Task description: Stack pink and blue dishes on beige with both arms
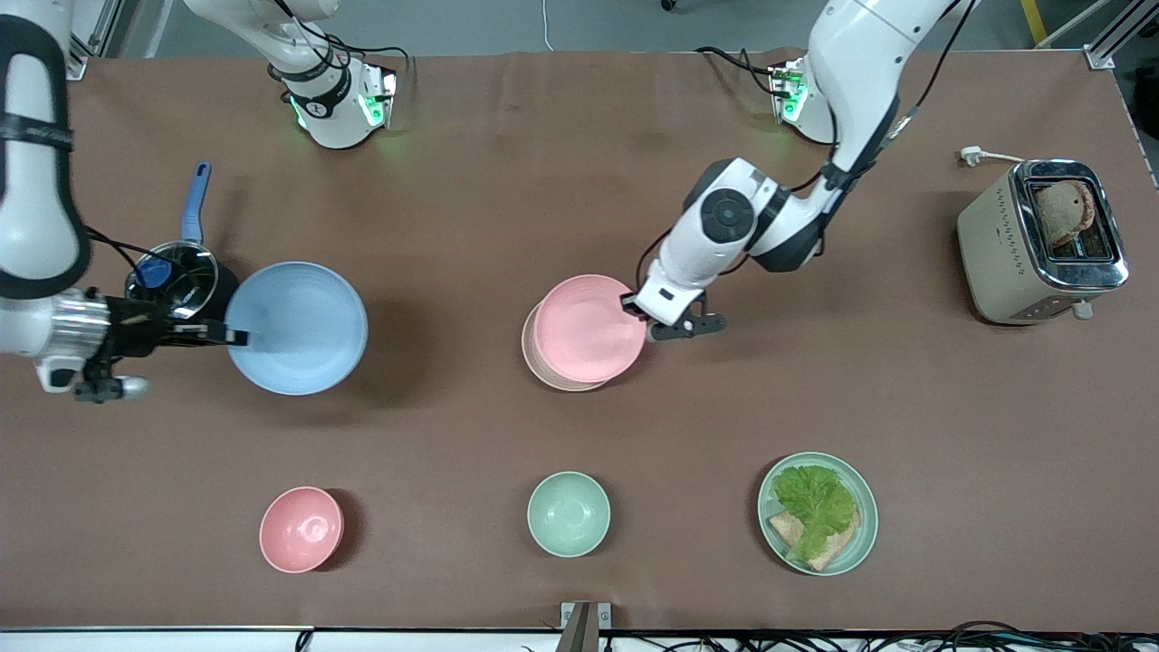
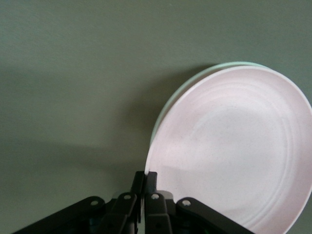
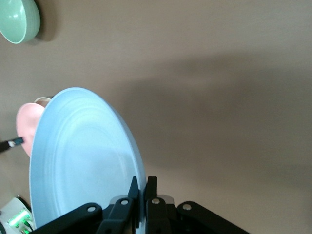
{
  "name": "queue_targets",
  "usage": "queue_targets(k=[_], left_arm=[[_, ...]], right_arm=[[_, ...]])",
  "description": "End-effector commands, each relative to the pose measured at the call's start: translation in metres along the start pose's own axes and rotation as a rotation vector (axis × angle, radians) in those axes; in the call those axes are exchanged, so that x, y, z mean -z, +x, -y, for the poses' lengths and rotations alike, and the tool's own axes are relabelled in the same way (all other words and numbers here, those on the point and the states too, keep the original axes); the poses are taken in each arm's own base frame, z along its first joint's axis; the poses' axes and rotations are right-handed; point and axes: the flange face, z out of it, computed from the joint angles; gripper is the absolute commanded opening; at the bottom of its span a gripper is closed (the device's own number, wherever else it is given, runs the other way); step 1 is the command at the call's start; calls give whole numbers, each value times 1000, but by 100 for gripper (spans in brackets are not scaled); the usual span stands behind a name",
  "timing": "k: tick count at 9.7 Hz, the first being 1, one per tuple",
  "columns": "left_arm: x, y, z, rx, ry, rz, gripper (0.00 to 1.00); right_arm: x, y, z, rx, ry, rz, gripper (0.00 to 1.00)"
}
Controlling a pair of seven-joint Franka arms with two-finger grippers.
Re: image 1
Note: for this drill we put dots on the beige and chrome toaster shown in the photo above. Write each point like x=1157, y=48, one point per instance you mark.
x=996, y=254

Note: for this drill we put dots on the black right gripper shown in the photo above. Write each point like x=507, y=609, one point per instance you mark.
x=136, y=327

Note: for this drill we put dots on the green lettuce leaf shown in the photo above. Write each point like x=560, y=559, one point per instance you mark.
x=815, y=498

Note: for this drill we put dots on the small deep green bowl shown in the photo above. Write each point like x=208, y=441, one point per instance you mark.
x=569, y=513

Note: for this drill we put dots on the beige shallow bowl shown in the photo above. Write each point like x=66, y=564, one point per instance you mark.
x=527, y=349

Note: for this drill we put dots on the toast slice in toaster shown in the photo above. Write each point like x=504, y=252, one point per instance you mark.
x=1061, y=213

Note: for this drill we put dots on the blue shallow bowl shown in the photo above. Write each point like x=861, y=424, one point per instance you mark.
x=303, y=326

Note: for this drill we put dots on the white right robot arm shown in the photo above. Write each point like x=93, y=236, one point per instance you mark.
x=36, y=199

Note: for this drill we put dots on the green plate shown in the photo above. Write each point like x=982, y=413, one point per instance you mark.
x=865, y=534

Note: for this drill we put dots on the aluminium frame profile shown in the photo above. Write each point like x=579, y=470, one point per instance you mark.
x=86, y=41
x=1109, y=45

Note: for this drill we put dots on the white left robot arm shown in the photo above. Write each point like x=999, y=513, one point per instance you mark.
x=860, y=54

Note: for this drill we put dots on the small deep pink bowl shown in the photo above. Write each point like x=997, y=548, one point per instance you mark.
x=301, y=530

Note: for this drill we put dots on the brown bread slice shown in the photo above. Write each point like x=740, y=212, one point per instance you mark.
x=838, y=551

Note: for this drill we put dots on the pink shallow bowl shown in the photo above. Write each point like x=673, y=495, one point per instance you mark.
x=584, y=330

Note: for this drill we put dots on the white toaster power plug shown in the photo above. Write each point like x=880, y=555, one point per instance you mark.
x=972, y=156

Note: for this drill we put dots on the glass lid with blue knob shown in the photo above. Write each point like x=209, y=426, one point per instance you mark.
x=172, y=270

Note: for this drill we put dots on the grey metal table bracket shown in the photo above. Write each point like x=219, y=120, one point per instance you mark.
x=584, y=625

